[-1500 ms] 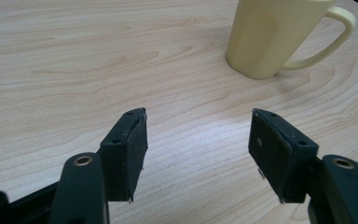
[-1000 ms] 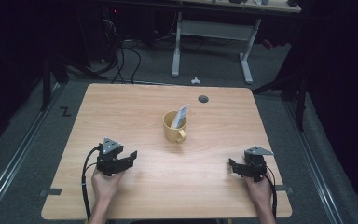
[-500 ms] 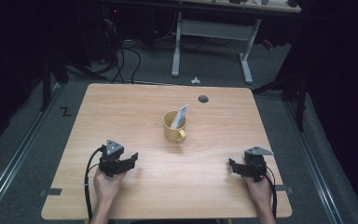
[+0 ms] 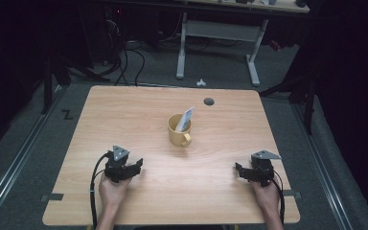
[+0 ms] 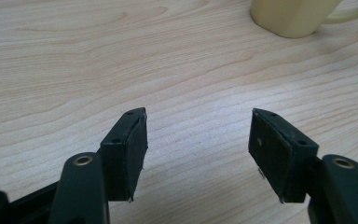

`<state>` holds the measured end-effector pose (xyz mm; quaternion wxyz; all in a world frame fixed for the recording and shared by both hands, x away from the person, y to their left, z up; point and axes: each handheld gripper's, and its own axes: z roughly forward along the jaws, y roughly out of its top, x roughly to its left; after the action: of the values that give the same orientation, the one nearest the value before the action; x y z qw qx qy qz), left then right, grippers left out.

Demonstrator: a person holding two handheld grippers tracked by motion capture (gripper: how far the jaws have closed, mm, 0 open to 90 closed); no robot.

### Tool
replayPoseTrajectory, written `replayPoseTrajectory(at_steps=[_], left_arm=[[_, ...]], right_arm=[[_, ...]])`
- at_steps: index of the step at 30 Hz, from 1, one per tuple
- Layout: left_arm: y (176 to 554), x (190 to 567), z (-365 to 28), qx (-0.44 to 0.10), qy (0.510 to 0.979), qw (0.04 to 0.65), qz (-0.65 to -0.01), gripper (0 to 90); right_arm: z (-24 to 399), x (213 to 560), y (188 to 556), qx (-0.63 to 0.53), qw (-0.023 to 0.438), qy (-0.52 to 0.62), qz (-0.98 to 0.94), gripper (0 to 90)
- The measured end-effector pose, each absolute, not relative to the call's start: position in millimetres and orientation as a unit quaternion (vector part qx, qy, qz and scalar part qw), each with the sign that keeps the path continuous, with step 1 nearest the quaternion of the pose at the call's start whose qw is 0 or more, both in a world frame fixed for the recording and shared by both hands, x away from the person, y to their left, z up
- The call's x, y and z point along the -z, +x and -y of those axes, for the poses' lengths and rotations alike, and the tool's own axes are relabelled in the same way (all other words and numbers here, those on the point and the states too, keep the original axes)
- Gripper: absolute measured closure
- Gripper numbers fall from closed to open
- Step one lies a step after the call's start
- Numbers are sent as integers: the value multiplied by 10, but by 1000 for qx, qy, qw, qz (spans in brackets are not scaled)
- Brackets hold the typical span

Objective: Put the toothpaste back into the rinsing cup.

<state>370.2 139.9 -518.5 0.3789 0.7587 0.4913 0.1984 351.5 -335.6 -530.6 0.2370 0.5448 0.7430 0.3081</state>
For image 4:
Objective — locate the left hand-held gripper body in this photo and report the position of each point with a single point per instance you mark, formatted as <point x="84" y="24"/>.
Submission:
<point x="116" y="167"/>

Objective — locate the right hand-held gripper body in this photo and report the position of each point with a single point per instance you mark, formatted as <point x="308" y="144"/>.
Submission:
<point x="262" y="169"/>

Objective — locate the yellow mug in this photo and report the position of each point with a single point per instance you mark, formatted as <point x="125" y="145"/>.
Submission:
<point x="177" y="137"/>

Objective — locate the white and blue packet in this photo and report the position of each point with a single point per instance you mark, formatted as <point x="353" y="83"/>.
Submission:
<point x="186" y="119"/>

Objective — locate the person's left hand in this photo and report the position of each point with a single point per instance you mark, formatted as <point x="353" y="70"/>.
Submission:
<point x="113" y="191"/>

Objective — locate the person's right hand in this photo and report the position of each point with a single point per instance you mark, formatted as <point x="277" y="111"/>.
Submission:
<point x="267" y="196"/>

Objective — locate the grey tape strip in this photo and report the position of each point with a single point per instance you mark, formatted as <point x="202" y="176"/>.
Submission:
<point x="292" y="194"/>
<point x="52" y="197"/>

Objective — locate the dark round table grommet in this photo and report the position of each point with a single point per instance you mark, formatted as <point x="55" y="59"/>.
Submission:
<point x="209" y="102"/>

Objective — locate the black metal stand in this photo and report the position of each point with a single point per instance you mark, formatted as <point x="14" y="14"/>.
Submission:
<point x="308" y="96"/>
<point x="49" y="80"/>

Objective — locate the crumpled white paper scrap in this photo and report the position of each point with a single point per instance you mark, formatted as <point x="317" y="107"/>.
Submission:
<point x="201" y="83"/>

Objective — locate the small red object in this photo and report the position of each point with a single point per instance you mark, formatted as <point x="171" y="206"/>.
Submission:
<point x="275" y="45"/>

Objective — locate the metal floor rail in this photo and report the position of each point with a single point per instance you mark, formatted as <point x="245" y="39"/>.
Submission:
<point x="19" y="159"/>
<point x="322" y="166"/>

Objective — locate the desk with white metal frame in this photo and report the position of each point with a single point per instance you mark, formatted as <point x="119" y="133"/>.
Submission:
<point x="220" y="30"/>

